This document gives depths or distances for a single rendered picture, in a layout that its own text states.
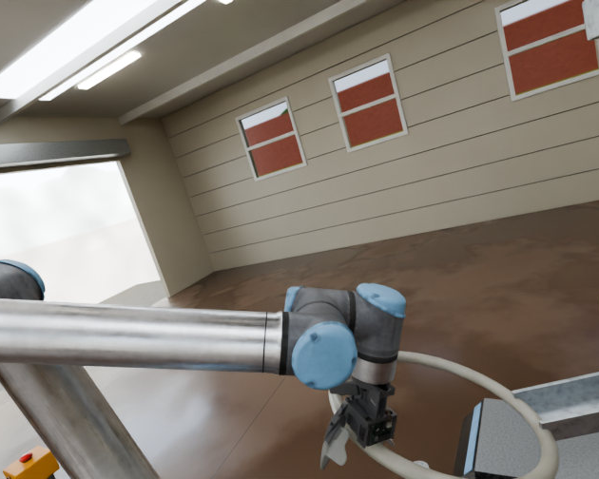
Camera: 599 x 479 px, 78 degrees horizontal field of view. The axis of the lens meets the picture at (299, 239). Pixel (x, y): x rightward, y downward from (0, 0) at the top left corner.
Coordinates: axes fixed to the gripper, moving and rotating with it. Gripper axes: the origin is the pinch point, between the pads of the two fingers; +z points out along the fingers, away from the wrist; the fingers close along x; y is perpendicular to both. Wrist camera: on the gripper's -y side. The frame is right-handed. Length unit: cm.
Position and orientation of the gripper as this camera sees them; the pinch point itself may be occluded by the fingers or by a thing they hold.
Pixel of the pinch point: (350, 456)
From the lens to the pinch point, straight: 88.6
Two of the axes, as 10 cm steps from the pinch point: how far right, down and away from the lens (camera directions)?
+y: 4.7, 2.1, -8.6
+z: -1.0, 9.8, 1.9
